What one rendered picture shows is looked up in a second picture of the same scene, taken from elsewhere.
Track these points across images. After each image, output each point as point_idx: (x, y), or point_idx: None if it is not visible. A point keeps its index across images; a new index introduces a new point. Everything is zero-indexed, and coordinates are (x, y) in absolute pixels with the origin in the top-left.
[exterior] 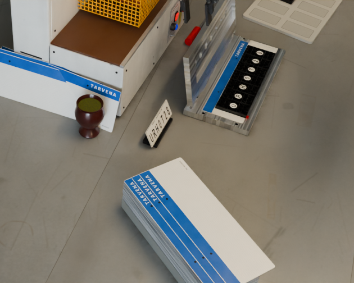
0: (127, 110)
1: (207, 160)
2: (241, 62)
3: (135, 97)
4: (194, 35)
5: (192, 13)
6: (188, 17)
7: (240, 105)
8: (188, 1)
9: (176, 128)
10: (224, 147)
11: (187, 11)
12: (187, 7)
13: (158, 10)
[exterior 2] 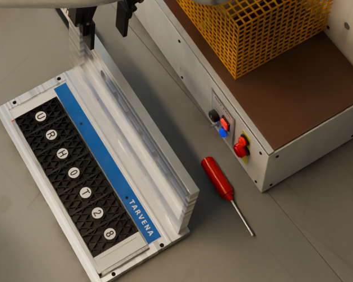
0: (132, 15)
1: None
2: (109, 191)
3: (147, 34)
4: (211, 172)
5: (281, 226)
6: (120, 28)
7: (35, 124)
8: (124, 15)
9: (67, 46)
10: (2, 76)
11: (119, 18)
12: (120, 14)
13: (200, 46)
